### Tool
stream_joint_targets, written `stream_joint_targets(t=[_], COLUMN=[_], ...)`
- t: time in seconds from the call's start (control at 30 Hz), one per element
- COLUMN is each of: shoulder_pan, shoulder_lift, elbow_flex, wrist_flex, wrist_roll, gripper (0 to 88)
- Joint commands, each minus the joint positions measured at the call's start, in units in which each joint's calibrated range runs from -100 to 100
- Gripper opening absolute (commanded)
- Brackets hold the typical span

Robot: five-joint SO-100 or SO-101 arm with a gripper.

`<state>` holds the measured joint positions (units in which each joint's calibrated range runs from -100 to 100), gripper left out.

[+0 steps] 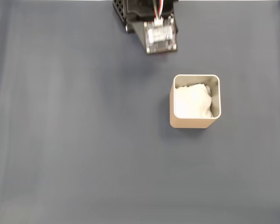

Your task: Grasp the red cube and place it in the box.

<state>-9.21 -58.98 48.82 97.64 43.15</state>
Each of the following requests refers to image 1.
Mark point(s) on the white crumpled tissue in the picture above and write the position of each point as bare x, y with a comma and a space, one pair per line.
191, 100

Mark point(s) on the blue-grey table mat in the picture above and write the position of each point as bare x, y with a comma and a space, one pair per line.
107, 163

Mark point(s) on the beige square box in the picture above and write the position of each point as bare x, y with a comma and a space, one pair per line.
191, 122

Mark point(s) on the camera circuit board with mount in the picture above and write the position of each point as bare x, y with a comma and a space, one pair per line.
161, 37

